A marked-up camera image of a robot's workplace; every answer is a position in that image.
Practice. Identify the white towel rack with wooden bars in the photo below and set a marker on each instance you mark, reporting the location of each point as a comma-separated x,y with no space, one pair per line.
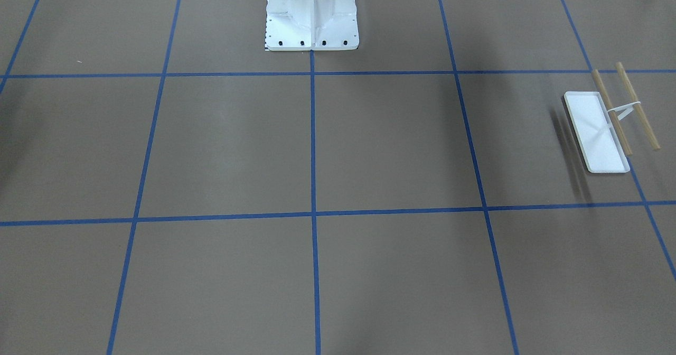
597,125

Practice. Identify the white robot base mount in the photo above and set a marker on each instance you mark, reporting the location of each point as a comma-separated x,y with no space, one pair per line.
298,25

